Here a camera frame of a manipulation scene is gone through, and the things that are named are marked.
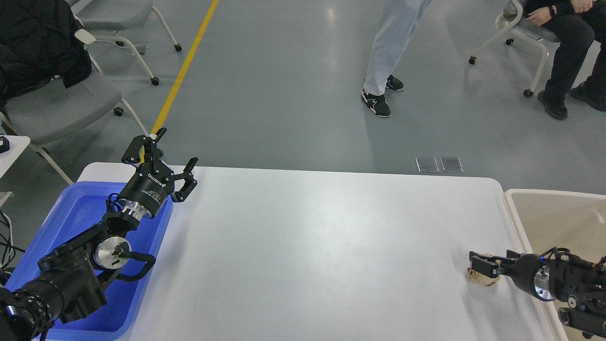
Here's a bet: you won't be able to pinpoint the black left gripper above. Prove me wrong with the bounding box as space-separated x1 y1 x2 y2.
117 127 198 219

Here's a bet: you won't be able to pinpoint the metal floor plate right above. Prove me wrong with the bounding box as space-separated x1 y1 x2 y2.
440 157 464 173

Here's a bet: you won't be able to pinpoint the metal floor plate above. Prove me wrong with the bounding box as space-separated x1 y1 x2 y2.
440 157 464 173
415 157 441 173

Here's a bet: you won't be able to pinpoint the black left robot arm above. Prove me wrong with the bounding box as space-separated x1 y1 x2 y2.
1 127 197 341

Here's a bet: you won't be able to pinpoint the seated person black trousers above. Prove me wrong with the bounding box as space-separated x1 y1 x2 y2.
525 0 606 120

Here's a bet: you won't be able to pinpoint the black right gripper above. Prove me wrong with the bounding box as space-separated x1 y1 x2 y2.
469 250 556 302

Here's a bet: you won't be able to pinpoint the brown paper ball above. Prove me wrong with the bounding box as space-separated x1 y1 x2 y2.
467 254 500 287

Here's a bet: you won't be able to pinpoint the black jacket on chair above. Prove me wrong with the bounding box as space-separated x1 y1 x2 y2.
0 0 92 105

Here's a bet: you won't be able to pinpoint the white chair far right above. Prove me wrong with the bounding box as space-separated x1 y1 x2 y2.
468 0 561 98

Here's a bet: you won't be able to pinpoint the black cables at left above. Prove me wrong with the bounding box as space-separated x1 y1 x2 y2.
0 208 25 275

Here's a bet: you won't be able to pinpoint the standing person light trousers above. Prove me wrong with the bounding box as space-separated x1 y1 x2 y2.
361 0 431 118

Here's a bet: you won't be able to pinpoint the white chair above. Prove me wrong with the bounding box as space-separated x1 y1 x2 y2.
468 0 561 98
76 0 182 86

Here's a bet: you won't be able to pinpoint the metal floor plate left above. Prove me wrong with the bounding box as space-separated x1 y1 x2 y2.
415 157 441 173

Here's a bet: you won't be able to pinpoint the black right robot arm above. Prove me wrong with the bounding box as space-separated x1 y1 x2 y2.
468 247 606 339

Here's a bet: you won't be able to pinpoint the white side table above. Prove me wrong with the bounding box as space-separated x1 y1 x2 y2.
0 135 30 178

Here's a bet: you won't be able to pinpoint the black object on side table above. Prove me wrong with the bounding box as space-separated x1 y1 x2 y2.
0 135 11 154

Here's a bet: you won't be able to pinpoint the grey office chair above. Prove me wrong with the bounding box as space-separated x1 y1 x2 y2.
1 58 149 184

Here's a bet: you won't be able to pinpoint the beige plastic bin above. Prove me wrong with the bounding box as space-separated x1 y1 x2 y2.
502 188 606 341

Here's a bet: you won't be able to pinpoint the white chair far left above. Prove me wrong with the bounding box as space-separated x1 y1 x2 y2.
76 0 182 86

